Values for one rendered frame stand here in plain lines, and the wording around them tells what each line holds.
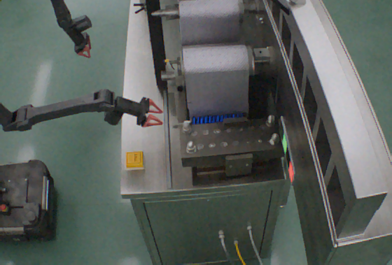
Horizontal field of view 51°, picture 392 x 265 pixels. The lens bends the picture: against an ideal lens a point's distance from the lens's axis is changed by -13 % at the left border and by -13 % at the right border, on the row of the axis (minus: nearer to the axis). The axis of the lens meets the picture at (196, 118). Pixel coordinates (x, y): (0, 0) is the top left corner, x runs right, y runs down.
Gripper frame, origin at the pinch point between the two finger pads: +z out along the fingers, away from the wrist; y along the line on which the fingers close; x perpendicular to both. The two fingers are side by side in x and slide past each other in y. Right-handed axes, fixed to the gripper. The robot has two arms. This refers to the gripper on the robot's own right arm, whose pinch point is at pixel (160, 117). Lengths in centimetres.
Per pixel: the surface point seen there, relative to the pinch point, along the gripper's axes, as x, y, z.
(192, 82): 21.8, 0.0, 2.1
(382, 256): 55, 83, 40
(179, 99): 4.9, -8.0, 6.2
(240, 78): 31.5, -0.1, 16.9
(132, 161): -17.2, 11.8, -4.5
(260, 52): 42.2, -6.0, 20.3
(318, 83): 74, 47, 5
